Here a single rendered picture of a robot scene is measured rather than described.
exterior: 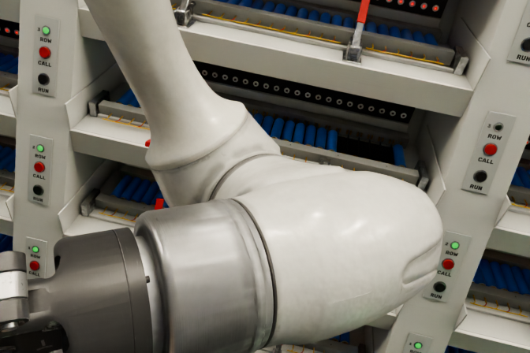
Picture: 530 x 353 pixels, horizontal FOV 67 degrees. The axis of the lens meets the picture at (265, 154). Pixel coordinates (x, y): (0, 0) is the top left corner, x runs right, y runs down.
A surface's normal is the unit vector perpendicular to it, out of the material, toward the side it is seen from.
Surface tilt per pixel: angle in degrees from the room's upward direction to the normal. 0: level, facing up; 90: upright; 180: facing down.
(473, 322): 21
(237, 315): 77
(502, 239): 111
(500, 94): 90
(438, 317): 90
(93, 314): 53
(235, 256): 43
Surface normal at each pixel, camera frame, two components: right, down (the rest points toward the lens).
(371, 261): 0.45, -0.11
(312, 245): 0.13, -0.33
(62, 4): -0.12, 0.25
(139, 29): 0.35, 0.82
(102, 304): 0.43, -0.37
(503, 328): 0.14, -0.79
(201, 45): -0.19, 0.57
